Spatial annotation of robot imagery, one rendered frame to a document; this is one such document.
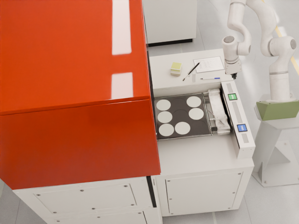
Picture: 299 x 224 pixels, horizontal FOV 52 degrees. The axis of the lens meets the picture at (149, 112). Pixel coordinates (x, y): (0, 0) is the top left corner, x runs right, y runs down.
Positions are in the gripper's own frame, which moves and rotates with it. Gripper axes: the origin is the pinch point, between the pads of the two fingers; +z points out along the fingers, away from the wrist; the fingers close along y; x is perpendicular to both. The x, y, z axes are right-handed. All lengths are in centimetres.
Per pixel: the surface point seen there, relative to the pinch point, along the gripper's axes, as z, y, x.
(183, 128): 13.5, -39.7, -22.4
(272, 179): 116, 17, -25
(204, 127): 16.4, -26.4, -23.1
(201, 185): 42, -38, -51
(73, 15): -86, -68, -18
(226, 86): 14.7, -5.4, 5.7
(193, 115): 15.2, -31.7, -12.3
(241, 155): 24, -8, -45
